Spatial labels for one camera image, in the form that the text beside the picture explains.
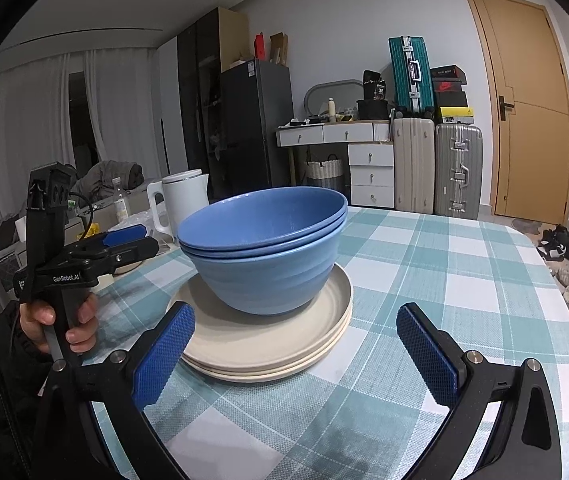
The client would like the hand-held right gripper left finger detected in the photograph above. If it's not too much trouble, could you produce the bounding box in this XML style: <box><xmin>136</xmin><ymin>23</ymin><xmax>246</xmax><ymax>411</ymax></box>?
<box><xmin>34</xmin><ymin>301</ymin><xmax>196</xmax><ymax>480</ymax></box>

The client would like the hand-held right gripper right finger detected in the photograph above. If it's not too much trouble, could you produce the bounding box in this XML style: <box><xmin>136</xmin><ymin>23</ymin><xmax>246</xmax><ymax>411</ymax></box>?
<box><xmin>391</xmin><ymin>303</ymin><xmax>565</xmax><ymax>480</ymax></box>

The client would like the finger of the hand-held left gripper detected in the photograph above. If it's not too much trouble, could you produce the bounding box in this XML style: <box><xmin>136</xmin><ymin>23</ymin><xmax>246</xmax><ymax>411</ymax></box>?
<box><xmin>67</xmin><ymin>225</ymin><xmax>149</xmax><ymax>253</ymax></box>
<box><xmin>64</xmin><ymin>236</ymin><xmax>160</xmax><ymax>281</ymax></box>

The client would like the cream plate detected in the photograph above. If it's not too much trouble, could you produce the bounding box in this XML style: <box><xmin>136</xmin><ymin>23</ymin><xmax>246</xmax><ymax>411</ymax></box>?
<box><xmin>179</xmin><ymin>305</ymin><xmax>354</xmax><ymax>376</ymax></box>
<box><xmin>184</xmin><ymin>315</ymin><xmax>352</xmax><ymax>384</ymax></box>
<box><xmin>167</xmin><ymin>261</ymin><xmax>354</xmax><ymax>368</ymax></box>

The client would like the person's left forearm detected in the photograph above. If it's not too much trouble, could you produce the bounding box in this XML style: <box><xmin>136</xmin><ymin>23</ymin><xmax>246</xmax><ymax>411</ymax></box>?
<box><xmin>0</xmin><ymin>300</ymin><xmax>58</xmax><ymax>480</ymax></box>

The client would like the person's left hand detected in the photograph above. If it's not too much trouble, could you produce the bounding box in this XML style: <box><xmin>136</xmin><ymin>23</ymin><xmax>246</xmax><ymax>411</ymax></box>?
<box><xmin>18</xmin><ymin>292</ymin><xmax>100</xmax><ymax>356</ymax></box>

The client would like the clear plastic bag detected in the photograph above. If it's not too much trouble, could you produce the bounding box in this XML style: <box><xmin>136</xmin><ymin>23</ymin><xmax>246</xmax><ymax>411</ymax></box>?
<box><xmin>119</xmin><ymin>210</ymin><xmax>175</xmax><ymax>247</ymax></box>

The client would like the clear plastic water bottle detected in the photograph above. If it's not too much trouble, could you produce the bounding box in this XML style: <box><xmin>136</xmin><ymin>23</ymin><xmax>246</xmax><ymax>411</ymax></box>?
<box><xmin>112</xmin><ymin>176</ymin><xmax>132</xmax><ymax>221</ymax></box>

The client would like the grey jacket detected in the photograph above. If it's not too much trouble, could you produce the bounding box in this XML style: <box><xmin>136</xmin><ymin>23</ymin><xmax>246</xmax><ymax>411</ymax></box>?
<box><xmin>74</xmin><ymin>160</ymin><xmax>145</xmax><ymax>196</ymax></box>

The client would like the white electric kettle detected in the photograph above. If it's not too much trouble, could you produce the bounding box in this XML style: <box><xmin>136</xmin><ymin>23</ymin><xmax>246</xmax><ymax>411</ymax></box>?
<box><xmin>147</xmin><ymin>169</ymin><xmax>210</xmax><ymax>241</ymax></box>

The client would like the white curtain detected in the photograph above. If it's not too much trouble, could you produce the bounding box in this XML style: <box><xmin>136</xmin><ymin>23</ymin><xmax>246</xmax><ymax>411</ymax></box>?
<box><xmin>0</xmin><ymin>47</ymin><xmax>165</xmax><ymax>241</ymax></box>

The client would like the black tall cabinet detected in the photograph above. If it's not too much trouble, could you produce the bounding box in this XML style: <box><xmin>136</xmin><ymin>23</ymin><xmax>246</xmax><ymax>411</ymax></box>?
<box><xmin>177</xmin><ymin>10</ymin><xmax>225</xmax><ymax>201</ymax></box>

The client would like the grey doormat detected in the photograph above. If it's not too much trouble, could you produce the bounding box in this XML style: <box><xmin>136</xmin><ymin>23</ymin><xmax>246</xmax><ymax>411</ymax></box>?
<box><xmin>511</xmin><ymin>217</ymin><xmax>540</xmax><ymax>236</ymax></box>

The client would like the dark grey fridge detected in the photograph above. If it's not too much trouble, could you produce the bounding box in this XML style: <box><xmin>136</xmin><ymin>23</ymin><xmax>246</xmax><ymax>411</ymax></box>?
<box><xmin>220</xmin><ymin>58</ymin><xmax>295</xmax><ymax>193</ymax></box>

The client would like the silver suitcase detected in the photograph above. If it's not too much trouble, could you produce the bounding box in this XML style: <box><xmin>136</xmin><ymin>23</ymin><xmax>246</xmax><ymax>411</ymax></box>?
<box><xmin>434</xmin><ymin>122</ymin><xmax>483</xmax><ymax>220</ymax></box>

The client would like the white desk with drawers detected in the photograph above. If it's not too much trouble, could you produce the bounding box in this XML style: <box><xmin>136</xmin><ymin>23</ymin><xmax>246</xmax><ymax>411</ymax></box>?
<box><xmin>275</xmin><ymin>120</ymin><xmax>396</xmax><ymax>209</ymax></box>

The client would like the beige suitcase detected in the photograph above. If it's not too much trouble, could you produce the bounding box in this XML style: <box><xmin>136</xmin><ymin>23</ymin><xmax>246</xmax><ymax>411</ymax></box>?
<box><xmin>391</xmin><ymin>117</ymin><xmax>436</xmax><ymax>215</ymax></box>

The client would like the white and grey basket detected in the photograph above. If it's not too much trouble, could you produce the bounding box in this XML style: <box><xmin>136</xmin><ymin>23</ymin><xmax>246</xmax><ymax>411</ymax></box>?
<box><xmin>305</xmin><ymin>154</ymin><xmax>345</xmax><ymax>191</ymax></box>

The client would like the flat cardboard sheet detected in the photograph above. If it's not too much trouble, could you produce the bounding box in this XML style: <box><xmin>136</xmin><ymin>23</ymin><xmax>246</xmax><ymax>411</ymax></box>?
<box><xmin>221</xmin><ymin>7</ymin><xmax>250</xmax><ymax>72</ymax></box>

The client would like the wooden door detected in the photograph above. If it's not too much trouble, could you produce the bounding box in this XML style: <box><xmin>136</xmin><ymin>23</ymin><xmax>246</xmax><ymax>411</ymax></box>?
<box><xmin>464</xmin><ymin>0</ymin><xmax>569</xmax><ymax>224</ymax></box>

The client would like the oval mirror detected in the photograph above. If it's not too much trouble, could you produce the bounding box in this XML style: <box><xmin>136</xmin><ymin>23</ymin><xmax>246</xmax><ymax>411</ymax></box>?
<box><xmin>304</xmin><ymin>78</ymin><xmax>362</xmax><ymax>121</ymax></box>

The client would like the small open cardboard box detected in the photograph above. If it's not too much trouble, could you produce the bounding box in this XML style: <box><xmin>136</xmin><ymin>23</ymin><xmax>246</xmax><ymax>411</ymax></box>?
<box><xmin>269</xmin><ymin>32</ymin><xmax>289</xmax><ymax>66</ymax></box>

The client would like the yellow and black shoebox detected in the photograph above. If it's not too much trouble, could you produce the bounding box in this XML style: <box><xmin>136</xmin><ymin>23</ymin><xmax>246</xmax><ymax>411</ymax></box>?
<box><xmin>437</xmin><ymin>106</ymin><xmax>476</xmax><ymax>125</ymax></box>

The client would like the black storage box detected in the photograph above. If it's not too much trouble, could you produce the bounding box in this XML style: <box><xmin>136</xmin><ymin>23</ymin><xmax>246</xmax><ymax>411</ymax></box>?
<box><xmin>355</xmin><ymin>99</ymin><xmax>391</xmax><ymax>121</ymax></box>

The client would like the plain black shoebox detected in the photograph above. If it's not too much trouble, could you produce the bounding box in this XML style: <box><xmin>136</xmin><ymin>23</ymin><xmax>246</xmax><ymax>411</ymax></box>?
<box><xmin>434</xmin><ymin>91</ymin><xmax>470</xmax><ymax>108</ymax></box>

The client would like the black pouch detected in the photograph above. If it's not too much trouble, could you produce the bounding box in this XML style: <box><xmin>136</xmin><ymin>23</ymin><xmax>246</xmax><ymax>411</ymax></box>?
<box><xmin>361</xmin><ymin>70</ymin><xmax>387</xmax><ymax>102</ymax></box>

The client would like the teal suitcase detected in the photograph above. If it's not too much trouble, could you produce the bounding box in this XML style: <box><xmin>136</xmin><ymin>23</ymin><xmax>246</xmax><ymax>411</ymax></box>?
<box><xmin>388</xmin><ymin>36</ymin><xmax>436</xmax><ymax>115</ymax></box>

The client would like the black cable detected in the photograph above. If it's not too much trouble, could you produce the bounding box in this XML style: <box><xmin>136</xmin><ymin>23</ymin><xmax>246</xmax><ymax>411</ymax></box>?
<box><xmin>67</xmin><ymin>192</ymin><xmax>96</xmax><ymax>241</ymax></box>

